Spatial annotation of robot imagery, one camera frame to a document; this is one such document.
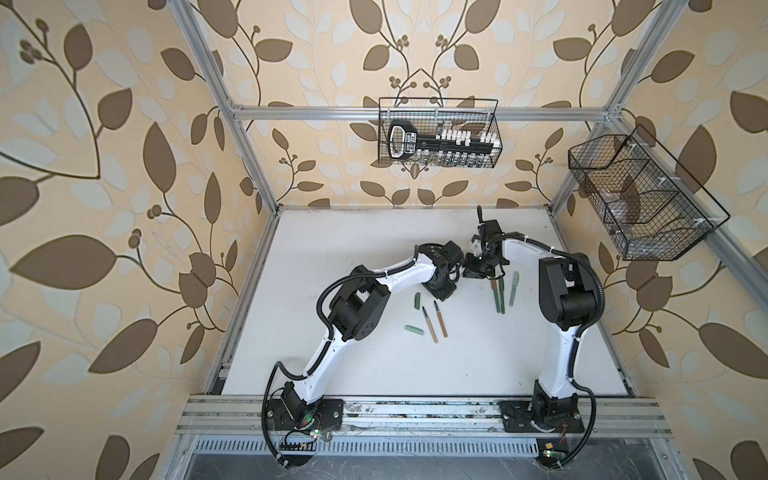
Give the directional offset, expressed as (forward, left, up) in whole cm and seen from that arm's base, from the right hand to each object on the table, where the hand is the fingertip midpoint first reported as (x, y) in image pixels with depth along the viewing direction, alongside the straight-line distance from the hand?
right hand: (466, 276), depth 101 cm
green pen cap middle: (-8, +17, 0) cm, 19 cm away
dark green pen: (-7, -11, 0) cm, 13 cm away
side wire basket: (-4, -39, +34) cm, 52 cm away
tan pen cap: (-3, -9, 0) cm, 10 cm away
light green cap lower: (-18, +19, 0) cm, 26 cm away
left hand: (-6, +8, +2) cm, 10 cm away
